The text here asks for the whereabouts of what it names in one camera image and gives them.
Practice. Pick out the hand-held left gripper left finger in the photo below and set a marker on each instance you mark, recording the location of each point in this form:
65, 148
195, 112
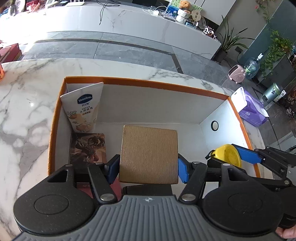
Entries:
113, 169

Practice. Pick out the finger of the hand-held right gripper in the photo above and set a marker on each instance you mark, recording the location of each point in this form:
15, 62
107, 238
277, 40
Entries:
248, 154
268, 182

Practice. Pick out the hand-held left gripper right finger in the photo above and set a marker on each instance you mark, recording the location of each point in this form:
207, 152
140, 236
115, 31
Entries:
182, 171

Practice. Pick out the yellow tape measure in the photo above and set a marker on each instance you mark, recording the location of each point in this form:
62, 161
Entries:
227, 155

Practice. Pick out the dark red card box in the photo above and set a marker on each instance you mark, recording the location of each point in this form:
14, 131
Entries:
87, 148

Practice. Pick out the brown cardboard box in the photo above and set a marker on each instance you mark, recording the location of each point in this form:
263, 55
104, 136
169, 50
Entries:
148, 155

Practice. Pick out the white hand cream tube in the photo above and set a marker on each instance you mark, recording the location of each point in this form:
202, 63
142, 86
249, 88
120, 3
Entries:
81, 109

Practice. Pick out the orange cardboard box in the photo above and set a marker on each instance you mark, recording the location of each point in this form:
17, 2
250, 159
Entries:
150, 109

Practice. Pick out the person's right hand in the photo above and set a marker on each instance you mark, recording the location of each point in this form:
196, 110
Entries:
288, 233

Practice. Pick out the purple tissue pack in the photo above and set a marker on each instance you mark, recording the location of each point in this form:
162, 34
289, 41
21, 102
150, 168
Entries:
251, 109

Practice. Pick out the grey trash bin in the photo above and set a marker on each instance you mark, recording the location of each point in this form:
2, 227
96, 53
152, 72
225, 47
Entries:
272, 93

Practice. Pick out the pink heater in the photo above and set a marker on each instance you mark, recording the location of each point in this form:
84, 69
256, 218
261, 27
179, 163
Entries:
237, 73

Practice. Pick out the blue water jug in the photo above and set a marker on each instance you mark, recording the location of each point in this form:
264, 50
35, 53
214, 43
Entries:
253, 67

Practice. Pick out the green vine plant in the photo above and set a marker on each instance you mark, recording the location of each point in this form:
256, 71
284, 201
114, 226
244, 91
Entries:
276, 51

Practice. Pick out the potted green plant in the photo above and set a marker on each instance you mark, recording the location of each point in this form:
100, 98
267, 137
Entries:
227, 39

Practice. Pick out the cow figurines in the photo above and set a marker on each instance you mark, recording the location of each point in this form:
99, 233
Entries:
210, 32

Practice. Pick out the white marble tv cabinet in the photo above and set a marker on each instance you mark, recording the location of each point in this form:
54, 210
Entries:
138, 23

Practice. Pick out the round white sign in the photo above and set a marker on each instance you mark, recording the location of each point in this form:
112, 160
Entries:
196, 15

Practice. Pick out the red gift box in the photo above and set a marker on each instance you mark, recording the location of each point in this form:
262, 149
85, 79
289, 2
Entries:
10, 52

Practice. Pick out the brown teddy bear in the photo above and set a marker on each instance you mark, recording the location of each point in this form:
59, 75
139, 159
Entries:
185, 5

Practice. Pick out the green picture card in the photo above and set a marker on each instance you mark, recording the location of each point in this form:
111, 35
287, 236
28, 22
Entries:
173, 8

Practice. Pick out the white router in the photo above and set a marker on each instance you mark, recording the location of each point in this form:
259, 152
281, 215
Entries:
76, 2

